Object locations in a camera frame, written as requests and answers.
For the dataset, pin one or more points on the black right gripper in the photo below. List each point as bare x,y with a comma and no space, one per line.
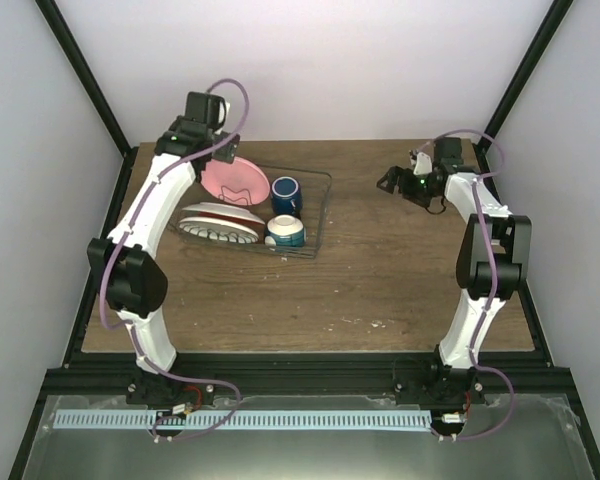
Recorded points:
393,175

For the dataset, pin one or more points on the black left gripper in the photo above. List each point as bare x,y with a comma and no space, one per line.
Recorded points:
224,152

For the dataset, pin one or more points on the pink plastic bear plate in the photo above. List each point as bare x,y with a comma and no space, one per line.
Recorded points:
239,183

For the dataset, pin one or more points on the dark blue mug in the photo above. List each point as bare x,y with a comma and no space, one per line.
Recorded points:
286,196

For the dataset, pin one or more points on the cream upturned bowl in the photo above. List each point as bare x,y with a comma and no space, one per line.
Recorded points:
285,231

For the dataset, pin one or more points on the red plate with teal flower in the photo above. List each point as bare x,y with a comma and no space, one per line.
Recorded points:
224,210

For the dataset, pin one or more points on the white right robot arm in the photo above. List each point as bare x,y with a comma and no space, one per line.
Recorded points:
493,258

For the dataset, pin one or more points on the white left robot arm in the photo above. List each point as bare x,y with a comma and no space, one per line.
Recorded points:
131,285

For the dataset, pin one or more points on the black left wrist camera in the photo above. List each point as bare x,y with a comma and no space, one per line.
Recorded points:
206,108

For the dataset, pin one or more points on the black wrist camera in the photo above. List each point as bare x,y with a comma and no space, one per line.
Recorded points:
448,151
206,108

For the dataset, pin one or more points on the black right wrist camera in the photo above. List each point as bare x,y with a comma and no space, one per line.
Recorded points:
448,151

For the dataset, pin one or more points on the grey wire dish rack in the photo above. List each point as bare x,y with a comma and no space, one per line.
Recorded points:
315,186

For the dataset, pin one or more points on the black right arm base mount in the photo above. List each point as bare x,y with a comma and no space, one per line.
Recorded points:
430,383

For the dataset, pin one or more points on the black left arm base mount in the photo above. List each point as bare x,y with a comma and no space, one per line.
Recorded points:
157,391

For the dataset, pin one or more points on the black aluminium enclosure frame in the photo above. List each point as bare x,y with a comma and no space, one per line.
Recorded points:
294,373

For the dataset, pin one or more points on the light blue slotted cable duct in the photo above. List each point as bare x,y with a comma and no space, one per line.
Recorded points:
299,420

